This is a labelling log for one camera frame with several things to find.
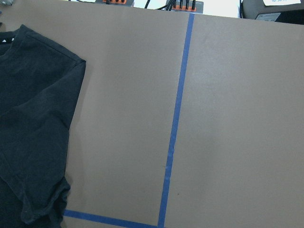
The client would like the brown paper table cover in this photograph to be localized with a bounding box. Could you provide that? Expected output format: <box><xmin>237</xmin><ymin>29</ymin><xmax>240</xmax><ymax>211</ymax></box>
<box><xmin>0</xmin><ymin>0</ymin><xmax>304</xmax><ymax>228</ymax></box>

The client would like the orange connector board near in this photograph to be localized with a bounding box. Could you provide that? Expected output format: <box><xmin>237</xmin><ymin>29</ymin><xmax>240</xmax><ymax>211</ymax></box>
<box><xmin>171</xmin><ymin>0</ymin><xmax>204</xmax><ymax>14</ymax></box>

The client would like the black box with label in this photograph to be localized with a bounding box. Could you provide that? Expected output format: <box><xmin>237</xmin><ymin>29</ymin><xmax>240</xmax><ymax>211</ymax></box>
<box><xmin>240</xmin><ymin>0</ymin><xmax>304</xmax><ymax>25</ymax></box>

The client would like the black graphic t-shirt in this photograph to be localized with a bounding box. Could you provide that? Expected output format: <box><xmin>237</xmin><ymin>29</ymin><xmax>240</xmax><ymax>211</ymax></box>
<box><xmin>0</xmin><ymin>25</ymin><xmax>86</xmax><ymax>228</ymax></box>

